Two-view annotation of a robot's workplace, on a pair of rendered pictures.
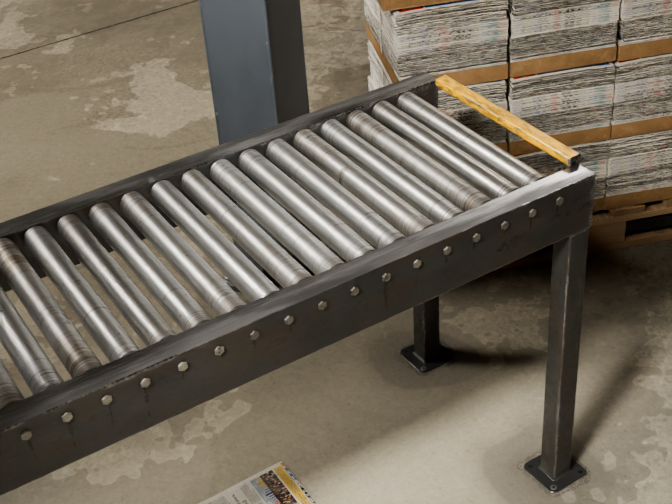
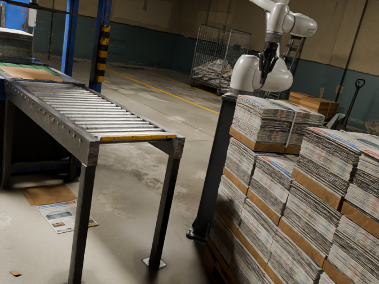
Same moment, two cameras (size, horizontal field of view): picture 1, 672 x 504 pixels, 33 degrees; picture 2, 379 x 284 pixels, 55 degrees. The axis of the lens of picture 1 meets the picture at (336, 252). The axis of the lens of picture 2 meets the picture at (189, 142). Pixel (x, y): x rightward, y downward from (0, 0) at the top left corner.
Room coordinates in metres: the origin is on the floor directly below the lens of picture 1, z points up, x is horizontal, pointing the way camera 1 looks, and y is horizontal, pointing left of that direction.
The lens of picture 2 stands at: (1.85, -2.05, 1.31)
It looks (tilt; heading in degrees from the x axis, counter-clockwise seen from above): 16 degrees down; 76
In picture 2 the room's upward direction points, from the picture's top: 11 degrees clockwise
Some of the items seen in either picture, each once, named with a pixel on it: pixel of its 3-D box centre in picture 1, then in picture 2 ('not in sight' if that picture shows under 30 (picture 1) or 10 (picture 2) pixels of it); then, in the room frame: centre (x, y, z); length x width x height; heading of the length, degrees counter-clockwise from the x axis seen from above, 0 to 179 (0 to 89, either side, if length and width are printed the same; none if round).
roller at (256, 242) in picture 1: (244, 231); (87, 110); (1.73, 0.17, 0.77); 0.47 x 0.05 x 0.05; 29
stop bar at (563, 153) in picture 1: (503, 117); (140, 136); (2.02, -0.36, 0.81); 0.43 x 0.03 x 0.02; 29
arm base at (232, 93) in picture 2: not in sight; (237, 92); (2.65, 0.17, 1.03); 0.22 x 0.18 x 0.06; 154
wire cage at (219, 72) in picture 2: not in sight; (218, 61); (4.59, 7.64, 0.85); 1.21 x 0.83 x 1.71; 119
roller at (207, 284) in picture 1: (181, 255); (78, 104); (1.67, 0.28, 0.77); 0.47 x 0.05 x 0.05; 29
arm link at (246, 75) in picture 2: not in sight; (247, 72); (2.67, 0.16, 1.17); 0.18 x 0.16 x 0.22; 2
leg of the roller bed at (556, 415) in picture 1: (562, 358); (80, 229); (1.80, -0.46, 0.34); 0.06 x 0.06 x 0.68; 29
